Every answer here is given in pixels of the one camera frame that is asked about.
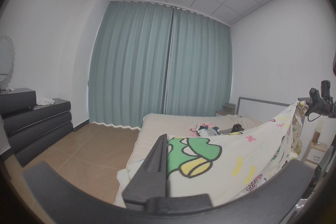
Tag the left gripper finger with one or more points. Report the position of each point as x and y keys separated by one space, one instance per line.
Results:
x=149 y=175

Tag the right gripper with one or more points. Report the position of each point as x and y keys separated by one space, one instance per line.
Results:
x=313 y=108

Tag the white printed pyjama top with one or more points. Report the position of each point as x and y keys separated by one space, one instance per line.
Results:
x=236 y=154

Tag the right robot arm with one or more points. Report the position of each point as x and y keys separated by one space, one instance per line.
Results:
x=326 y=91

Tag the pile of clothes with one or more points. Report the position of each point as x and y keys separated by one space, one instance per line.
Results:
x=204 y=130

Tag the small table lamp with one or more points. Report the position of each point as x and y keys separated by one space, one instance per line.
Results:
x=319 y=131

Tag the white wooden bedside table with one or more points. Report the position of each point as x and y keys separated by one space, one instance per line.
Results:
x=316 y=152

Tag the bed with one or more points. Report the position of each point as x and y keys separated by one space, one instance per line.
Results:
x=162 y=123

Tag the black garment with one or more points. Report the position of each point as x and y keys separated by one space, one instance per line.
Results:
x=237 y=128

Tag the grey bedside table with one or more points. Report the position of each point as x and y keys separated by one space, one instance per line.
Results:
x=225 y=110

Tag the black chest of drawers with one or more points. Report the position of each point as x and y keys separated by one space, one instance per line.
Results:
x=36 y=125

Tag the white cloth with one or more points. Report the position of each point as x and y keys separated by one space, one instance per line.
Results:
x=46 y=101

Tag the round white framed mirror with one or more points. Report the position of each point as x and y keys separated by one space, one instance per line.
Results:
x=5 y=60

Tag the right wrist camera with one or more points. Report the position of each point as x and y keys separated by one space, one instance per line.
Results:
x=314 y=95

